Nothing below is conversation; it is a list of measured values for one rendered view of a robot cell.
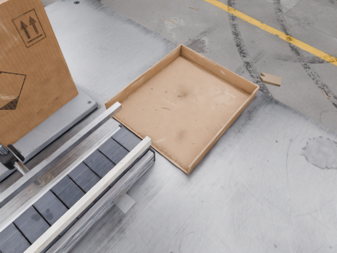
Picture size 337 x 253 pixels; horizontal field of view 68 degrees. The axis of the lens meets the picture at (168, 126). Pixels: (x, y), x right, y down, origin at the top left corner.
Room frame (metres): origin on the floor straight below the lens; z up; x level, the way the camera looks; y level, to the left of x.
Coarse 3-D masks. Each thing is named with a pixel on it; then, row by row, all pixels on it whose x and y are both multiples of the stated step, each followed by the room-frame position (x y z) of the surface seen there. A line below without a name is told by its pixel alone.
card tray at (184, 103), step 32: (160, 64) 0.54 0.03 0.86; (192, 64) 0.57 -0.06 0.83; (128, 96) 0.44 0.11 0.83; (160, 96) 0.44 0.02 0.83; (192, 96) 0.45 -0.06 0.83; (224, 96) 0.45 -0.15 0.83; (128, 128) 0.34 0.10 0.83; (160, 128) 0.34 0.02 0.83; (192, 128) 0.34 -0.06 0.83; (224, 128) 0.33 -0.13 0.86; (192, 160) 0.26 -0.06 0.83
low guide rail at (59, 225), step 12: (144, 144) 0.25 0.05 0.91; (132, 156) 0.22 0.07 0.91; (120, 168) 0.19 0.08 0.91; (108, 180) 0.17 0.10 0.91; (96, 192) 0.15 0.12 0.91; (84, 204) 0.13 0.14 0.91; (72, 216) 0.10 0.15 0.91; (60, 228) 0.09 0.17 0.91; (36, 240) 0.07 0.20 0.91; (48, 240) 0.07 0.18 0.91; (24, 252) 0.05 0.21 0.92; (36, 252) 0.05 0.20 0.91
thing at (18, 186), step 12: (108, 108) 0.29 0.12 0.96; (120, 108) 0.30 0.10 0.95; (96, 120) 0.26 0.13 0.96; (84, 132) 0.24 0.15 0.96; (72, 144) 0.21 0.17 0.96; (48, 156) 0.19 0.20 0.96; (60, 156) 0.19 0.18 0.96; (36, 168) 0.17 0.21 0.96; (48, 168) 0.17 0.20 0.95; (24, 180) 0.14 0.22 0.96; (12, 192) 0.12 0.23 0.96; (0, 204) 0.11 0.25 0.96
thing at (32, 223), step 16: (112, 144) 0.26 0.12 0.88; (128, 144) 0.26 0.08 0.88; (96, 160) 0.22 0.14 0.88; (112, 160) 0.23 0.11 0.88; (80, 176) 0.19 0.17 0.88; (96, 176) 0.19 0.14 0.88; (48, 192) 0.15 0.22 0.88; (64, 192) 0.16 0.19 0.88; (80, 192) 0.16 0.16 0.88; (32, 208) 0.12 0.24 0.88; (48, 208) 0.12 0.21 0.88; (64, 208) 0.13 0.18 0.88; (16, 224) 0.09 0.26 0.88; (32, 224) 0.10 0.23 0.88; (48, 224) 0.10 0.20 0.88; (0, 240) 0.07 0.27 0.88; (16, 240) 0.07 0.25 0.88; (32, 240) 0.07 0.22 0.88
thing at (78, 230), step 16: (96, 144) 0.26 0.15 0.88; (80, 160) 0.22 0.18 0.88; (144, 160) 0.23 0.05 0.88; (64, 176) 0.19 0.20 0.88; (128, 176) 0.19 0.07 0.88; (112, 192) 0.16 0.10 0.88; (96, 208) 0.13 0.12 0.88; (0, 224) 0.09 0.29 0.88; (80, 224) 0.10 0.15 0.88; (64, 240) 0.07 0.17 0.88
